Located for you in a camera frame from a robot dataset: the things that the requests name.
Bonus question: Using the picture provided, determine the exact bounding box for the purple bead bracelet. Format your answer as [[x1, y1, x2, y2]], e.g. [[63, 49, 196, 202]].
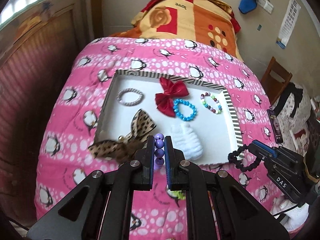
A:
[[153, 132, 166, 170]]

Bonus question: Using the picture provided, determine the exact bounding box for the orange floral blanket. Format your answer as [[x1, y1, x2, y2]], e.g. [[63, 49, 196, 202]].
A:
[[113, 0, 241, 59]]

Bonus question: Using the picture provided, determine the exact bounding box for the blue bead bracelet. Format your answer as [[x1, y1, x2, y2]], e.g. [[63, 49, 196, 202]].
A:
[[172, 98, 198, 122]]

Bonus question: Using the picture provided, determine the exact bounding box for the black scrunchie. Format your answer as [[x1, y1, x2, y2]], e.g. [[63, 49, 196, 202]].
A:
[[228, 144, 262, 172]]

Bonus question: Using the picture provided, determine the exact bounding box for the white fluffy scrunchie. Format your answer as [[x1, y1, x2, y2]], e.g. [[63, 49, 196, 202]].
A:
[[171, 122, 203, 160]]

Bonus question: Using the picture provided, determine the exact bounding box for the white patterned bag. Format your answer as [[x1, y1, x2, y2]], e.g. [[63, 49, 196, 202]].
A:
[[271, 82, 312, 156]]

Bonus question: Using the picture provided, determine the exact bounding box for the wooden chair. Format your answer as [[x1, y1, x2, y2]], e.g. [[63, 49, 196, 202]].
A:
[[260, 57, 292, 105]]

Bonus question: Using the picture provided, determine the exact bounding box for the striped white tray box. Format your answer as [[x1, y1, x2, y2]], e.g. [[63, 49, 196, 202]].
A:
[[94, 70, 243, 165]]

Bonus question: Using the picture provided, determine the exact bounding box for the wall calendar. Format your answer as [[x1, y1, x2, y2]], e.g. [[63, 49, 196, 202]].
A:
[[276, 0, 301, 49]]

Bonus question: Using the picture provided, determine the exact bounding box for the red satin bow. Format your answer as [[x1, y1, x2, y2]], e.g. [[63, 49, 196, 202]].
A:
[[155, 77, 189, 118]]

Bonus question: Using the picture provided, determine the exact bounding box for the leopard bow brown scrunchie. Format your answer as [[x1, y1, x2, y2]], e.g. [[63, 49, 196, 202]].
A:
[[88, 109, 156, 164]]

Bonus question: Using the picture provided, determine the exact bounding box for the white gloved right hand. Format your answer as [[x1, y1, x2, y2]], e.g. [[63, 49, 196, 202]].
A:
[[270, 196, 309, 233]]

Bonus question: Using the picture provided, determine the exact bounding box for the silver rhinestone bracelet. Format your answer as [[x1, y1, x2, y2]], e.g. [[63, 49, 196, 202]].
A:
[[116, 87, 145, 107]]

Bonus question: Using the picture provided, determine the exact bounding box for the white wall socket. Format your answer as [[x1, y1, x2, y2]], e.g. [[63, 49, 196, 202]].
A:
[[258, 0, 274, 14]]

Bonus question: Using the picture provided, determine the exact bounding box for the pink penguin bedspread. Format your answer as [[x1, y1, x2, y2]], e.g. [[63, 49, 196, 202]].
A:
[[35, 37, 282, 239]]

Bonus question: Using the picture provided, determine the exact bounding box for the black phone on bed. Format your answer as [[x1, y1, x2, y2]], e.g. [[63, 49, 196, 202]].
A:
[[267, 109, 284, 144]]

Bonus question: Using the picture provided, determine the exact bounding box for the multicolour round bead bracelet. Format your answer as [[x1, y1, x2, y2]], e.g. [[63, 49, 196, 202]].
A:
[[200, 91, 223, 115]]

